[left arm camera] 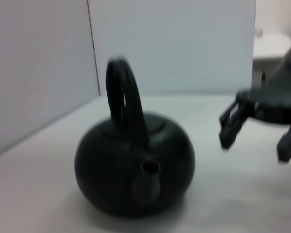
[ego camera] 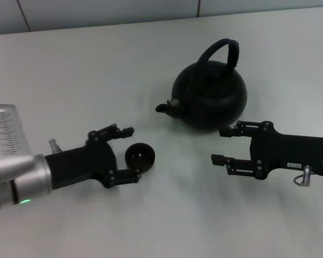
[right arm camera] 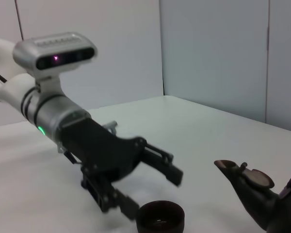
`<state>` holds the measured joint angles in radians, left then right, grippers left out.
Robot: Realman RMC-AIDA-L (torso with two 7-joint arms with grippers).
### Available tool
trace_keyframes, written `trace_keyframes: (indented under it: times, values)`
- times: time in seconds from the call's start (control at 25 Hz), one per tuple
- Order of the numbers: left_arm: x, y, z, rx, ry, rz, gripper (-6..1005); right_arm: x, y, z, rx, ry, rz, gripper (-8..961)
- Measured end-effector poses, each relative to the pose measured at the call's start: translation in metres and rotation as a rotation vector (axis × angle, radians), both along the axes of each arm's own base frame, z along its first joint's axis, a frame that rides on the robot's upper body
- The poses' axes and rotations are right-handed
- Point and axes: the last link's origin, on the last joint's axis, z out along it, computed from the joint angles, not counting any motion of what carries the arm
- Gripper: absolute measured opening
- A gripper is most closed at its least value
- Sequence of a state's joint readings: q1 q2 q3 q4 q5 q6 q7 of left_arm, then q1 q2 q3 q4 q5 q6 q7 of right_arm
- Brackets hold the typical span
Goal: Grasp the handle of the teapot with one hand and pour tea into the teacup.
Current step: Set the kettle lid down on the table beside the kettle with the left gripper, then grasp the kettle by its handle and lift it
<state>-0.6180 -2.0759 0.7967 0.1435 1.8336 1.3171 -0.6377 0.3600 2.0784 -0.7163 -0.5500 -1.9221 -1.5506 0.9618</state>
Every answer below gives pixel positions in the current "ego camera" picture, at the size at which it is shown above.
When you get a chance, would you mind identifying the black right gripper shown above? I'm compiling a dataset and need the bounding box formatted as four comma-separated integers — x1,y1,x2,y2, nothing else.
210,120,323,180

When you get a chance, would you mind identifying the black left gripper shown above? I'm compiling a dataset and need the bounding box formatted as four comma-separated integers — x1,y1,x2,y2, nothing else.
44,123,143,192

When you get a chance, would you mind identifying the small black teacup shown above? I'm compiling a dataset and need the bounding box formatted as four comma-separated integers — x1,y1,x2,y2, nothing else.
124,142,156,173

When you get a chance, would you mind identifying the black round teapot with handle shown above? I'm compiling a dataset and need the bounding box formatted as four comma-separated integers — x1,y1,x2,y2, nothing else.
155,38,248,134

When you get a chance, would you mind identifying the silver left gripper cable plug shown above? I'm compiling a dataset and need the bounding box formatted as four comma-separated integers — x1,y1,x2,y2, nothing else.
48,139,62,155

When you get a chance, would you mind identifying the silver gripper cable plug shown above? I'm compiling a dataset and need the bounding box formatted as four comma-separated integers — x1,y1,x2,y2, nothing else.
293,164,313,188
48,139,62,155

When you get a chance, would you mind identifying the silver right gripper cable plug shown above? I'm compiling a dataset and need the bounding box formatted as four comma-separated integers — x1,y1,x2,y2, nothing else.
293,164,313,188

